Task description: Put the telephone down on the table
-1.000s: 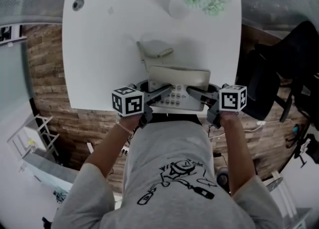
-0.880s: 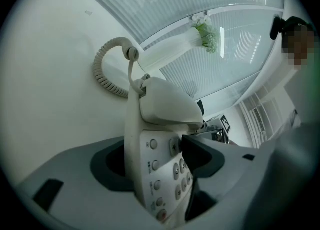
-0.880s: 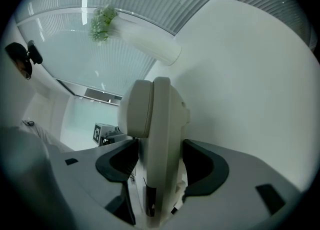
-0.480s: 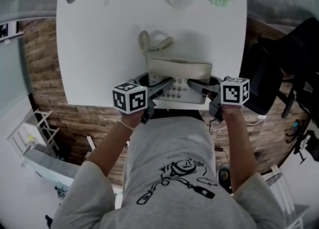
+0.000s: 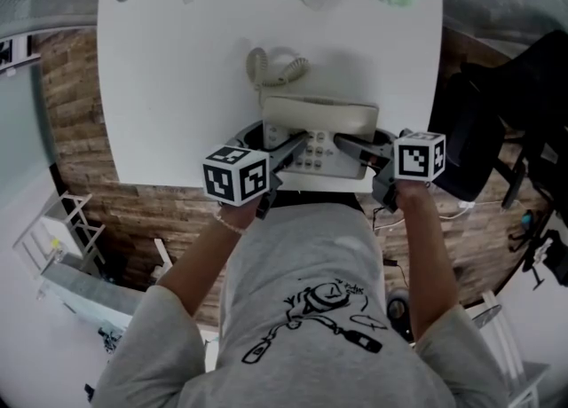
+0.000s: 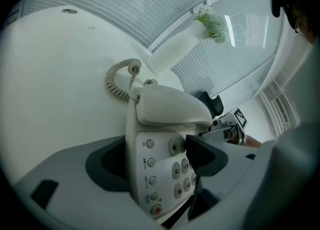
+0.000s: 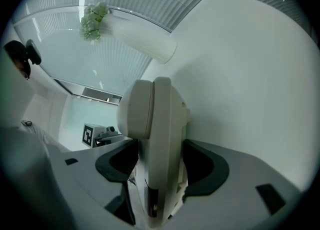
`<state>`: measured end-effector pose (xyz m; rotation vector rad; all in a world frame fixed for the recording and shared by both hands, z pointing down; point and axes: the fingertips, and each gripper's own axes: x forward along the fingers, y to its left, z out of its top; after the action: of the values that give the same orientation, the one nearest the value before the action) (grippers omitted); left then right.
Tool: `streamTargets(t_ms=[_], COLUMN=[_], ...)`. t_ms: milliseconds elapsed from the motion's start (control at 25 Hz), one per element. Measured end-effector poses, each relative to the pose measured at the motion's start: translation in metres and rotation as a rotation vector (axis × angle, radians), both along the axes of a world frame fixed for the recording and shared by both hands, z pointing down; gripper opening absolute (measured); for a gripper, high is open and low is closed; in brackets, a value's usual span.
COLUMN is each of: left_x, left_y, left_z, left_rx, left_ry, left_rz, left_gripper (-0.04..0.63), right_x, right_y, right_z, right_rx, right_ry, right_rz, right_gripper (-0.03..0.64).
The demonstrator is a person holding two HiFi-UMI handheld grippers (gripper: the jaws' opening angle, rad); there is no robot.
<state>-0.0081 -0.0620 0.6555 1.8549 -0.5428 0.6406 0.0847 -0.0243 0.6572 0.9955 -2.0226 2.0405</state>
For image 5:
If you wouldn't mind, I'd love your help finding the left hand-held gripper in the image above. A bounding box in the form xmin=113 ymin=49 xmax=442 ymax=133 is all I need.
xmin=202 ymin=120 xmax=311 ymax=221

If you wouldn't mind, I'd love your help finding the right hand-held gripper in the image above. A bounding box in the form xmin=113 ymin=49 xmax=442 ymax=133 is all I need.
xmin=333 ymin=129 xmax=446 ymax=215

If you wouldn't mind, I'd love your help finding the white telephone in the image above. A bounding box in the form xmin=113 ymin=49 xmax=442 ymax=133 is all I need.
xmin=260 ymin=94 xmax=381 ymax=180

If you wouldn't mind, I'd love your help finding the person's left forearm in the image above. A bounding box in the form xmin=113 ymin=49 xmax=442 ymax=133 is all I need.
xmin=157 ymin=201 xmax=263 ymax=318

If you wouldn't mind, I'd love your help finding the person's right forearm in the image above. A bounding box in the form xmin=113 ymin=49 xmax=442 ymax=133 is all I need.
xmin=392 ymin=179 xmax=461 ymax=341

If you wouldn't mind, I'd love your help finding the white desk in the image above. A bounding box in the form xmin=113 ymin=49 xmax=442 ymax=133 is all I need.
xmin=96 ymin=0 xmax=445 ymax=197

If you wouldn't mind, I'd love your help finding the black office chair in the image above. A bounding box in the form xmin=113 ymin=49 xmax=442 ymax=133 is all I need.
xmin=428 ymin=29 xmax=568 ymax=203
xmin=499 ymin=122 xmax=568 ymax=225

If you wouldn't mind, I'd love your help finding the grey printed t-shirt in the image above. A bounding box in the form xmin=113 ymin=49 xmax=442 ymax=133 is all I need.
xmin=91 ymin=201 xmax=511 ymax=408

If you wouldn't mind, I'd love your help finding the black equipment stand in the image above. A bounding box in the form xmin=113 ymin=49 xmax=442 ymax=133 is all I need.
xmin=508 ymin=208 xmax=568 ymax=290

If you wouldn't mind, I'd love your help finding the grey glass table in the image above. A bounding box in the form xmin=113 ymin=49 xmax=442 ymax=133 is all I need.
xmin=37 ymin=250 xmax=147 ymax=336

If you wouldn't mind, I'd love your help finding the white shelf rack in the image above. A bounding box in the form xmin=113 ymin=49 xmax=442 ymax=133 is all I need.
xmin=12 ymin=191 xmax=107 ymax=281

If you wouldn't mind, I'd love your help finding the thin wrist bracelet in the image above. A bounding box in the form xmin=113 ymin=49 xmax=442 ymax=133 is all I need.
xmin=212 ymin=213 xmax=246 ymax=237

